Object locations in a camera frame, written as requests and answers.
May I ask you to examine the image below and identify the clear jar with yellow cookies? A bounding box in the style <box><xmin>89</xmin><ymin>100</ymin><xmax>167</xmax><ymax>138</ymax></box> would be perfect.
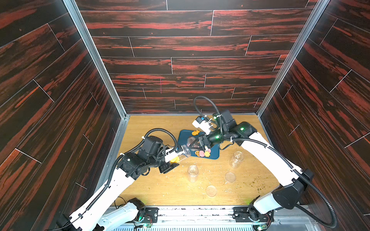
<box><xmin>165</xmin><ymin>145</ymin><xmax>191</xmax><ymax>164</ymax></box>

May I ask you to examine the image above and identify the clear jar with mixed cookies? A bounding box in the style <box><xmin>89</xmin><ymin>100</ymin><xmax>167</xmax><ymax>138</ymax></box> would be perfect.
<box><xmin>188</xmin><ymin>165</ymin><xmax>199</xmax><ymax>183</ymax></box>

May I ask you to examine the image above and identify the clear jar with pink cookie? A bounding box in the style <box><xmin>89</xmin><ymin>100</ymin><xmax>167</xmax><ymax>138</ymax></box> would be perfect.
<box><xmin>229</xmin><ymin>151</ymin><xmax>244</xmax><ymax>168</ymax></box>

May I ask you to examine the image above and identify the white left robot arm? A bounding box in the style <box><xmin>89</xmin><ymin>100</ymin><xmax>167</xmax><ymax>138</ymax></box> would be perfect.
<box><xmin>56</xmin><ymin>134</ymin><xmax>191</xmax><ymax>231</ymax></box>

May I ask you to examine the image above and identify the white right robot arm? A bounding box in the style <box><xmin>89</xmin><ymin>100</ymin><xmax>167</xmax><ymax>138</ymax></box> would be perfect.
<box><xmin>226</xmin><ymin>122</ymin><xmax>308</xmax><ymax>214</ymax></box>

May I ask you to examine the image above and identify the teal plastic tray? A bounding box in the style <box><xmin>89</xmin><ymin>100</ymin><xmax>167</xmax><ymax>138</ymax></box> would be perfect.
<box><xmin>178</xmin><ymin>130</ymin><xmax>220</xmax><ymax>160</ymax></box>

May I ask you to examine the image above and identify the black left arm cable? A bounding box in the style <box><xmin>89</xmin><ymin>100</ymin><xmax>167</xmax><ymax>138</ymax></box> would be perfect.
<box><xmin>51</xmin><ymin>127</ymin><xmax>178</xmax><ymax>231</ymax></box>

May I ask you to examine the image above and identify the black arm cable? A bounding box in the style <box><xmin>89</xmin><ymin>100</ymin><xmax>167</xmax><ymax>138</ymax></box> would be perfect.
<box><xmin>193</xmin><ymin>96</ymin><xmax>338</xmax><ymax>229</ymax></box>
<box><xmin>51</xmin><ymin>127</ymin><xmax>178</xmax><ymax>231</ymax></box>

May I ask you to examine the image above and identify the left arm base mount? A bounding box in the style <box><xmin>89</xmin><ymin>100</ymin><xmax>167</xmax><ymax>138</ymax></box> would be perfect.
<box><xmin>115</xmin><ymin>197</ymin><xmax>160</xmax><ymax>229</ymax></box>

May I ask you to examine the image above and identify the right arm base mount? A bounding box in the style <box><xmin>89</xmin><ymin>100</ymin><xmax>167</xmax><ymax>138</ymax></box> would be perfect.
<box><xmin>232</xmin><ymin>196</ymin><xmax>275</xmax><ymax>231</ymax></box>

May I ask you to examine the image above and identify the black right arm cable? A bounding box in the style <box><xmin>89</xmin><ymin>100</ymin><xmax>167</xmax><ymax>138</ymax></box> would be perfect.
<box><xmin>193</xmin><ymin>96</ymin><xmax>338</xmax><ymax>229</ymax></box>

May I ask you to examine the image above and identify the aluminium frame post right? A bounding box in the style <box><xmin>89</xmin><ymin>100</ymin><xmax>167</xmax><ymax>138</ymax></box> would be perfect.
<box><xmin>256</xmin><ymin>0</ymin><xmax>330</xmax><ymax>118</ymax></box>

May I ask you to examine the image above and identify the aluminium frame post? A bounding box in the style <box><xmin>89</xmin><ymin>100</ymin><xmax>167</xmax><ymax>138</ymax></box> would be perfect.
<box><xmin>63</xmin><ymin>0</ymin><xmax>130</xmax><ymax>188</ymax></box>
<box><xmin>256</xmin><ymin>0</ymin><xmax>330</xmax><ymax>118</ymax></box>

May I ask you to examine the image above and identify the aluminium frame post left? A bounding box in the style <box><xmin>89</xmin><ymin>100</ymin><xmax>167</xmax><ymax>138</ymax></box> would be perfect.
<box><xmin>63</xmin><ymin>0</ymin><xmax>130</xmax><ymax>188</ymax></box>

